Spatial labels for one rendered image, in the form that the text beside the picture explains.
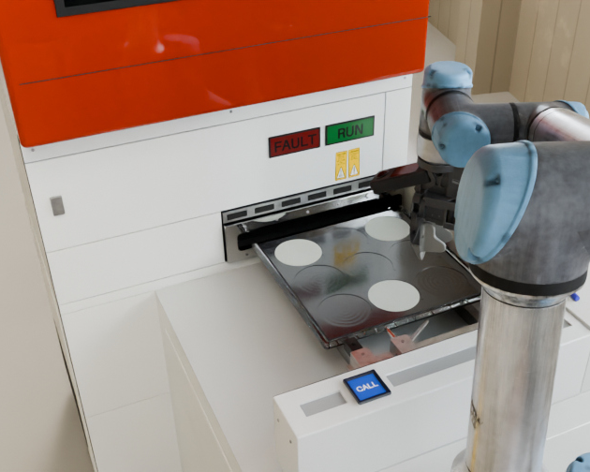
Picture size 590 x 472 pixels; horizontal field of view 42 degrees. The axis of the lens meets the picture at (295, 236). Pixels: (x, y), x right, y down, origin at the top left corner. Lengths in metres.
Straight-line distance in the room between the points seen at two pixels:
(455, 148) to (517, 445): 0.43
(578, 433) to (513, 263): 0.85
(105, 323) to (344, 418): 0.70
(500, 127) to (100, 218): 0.81
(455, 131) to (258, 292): 0.70
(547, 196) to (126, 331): 1.17
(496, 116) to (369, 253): 0.58
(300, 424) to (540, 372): 0.45
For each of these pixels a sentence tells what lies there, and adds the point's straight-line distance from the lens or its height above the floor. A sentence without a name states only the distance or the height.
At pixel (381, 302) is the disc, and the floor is 0.90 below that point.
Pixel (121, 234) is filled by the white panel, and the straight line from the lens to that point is 1.59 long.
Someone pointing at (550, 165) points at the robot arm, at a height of 1.48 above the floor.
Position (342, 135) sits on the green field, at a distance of 1.66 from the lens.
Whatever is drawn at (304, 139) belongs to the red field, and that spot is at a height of 1.10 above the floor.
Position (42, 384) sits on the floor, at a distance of 2.77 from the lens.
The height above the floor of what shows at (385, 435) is 0.90.
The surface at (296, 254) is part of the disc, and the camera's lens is 1.62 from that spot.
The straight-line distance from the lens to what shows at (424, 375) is 1.26.
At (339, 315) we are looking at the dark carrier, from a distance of 1.45.
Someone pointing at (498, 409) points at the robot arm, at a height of 1.21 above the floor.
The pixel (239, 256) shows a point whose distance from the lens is 1.69.
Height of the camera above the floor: 1.81
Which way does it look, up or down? 33 degrees down
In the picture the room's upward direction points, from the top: 1 degrees counter-clockwise
